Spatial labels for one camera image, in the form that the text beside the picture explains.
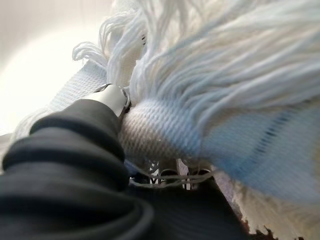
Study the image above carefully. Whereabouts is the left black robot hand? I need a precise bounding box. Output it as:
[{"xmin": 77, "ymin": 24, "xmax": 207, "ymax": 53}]
[{"xmin": 0, "ymin": 83, "xmax": 251, "ymax": 240}]

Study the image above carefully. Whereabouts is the white fringed cushion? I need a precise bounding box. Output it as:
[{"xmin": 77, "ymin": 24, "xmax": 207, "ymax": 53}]
[{"xmin": 12, "ymin": 0, "xmax": 320, "ymax": 240}]

